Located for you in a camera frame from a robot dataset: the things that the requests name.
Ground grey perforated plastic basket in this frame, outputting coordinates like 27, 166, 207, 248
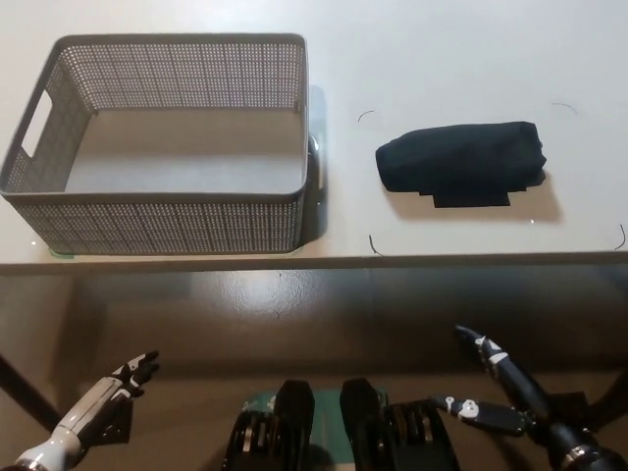
0, 32, 312, 257

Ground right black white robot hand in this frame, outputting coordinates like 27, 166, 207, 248
430, 324, 598, 465

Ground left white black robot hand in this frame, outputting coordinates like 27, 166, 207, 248
14, 349, 162, 471

